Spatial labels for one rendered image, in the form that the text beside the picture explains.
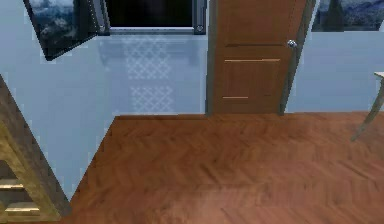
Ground brown wooden room door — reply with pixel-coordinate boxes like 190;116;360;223
205;0;317;116

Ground pale grey table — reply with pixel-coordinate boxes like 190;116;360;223
350;71;384;142

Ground dark framed window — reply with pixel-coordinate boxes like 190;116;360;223
91;0;208;36

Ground brown wooden shelf unit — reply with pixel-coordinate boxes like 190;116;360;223
0;73;72;224

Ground black framed landscape picture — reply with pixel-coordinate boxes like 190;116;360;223
22;0;101;62

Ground blue framed landscape picture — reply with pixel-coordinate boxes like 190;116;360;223
311;0;384;33

